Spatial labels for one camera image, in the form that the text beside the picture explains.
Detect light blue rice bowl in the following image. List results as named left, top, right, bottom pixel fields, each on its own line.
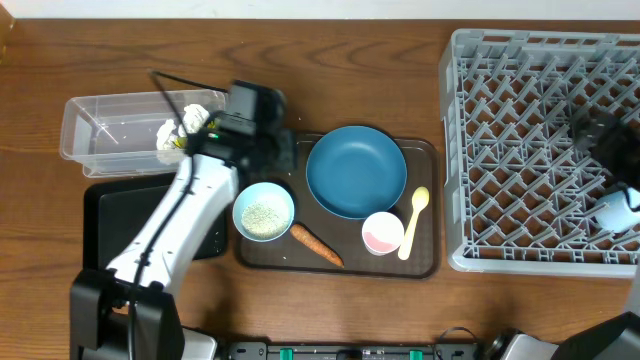
left=232, top=182, right=295, bottom=242

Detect dark blue plate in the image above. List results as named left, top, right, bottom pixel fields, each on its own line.
left=306, top=126, right=408, bottom=219

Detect white tissue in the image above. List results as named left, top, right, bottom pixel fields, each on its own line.
left=178, top=104, right=210, bottom=137

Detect yellow green snack wrapper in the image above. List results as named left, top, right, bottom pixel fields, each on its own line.
left=172, top=122, right=216, bottom=149

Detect pink and white cup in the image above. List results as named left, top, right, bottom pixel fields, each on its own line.
left=361, top=212, right=404, bottom=256

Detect yellow plastic spoon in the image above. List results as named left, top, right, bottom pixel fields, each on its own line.
left=398, top=187, right=430, bottom=260

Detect light blue cup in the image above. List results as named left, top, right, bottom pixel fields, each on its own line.
left=595, top=188, right=639, bottom=233

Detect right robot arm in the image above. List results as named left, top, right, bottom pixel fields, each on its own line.
left=482, top=113, right=639, bottom=360

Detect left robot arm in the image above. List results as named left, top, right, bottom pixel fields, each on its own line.
left=69, top=80, right=296, bottom=359

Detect grey dishwasher rack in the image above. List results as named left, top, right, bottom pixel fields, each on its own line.
left=439, top=29, right=639, bottom=278

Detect orange carrot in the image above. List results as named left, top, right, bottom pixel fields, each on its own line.
left=290, top=224, right=344, bottom=268

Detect white crumpled paper in bin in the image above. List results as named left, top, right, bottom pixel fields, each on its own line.
left=156, top=119, right=185, bottom=165

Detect clear plastic bin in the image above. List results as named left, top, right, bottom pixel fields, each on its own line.
left=59, top=88, right=241, bottom=179

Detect brown serving tray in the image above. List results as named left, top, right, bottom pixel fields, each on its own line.
left=235, top=133, right=442, bottom=279

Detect black bin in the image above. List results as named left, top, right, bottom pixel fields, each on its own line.
left=82, top=167, right=229, bottom=277

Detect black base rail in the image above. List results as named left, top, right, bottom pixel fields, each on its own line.
left=213, top=341, right=482, bottom=360

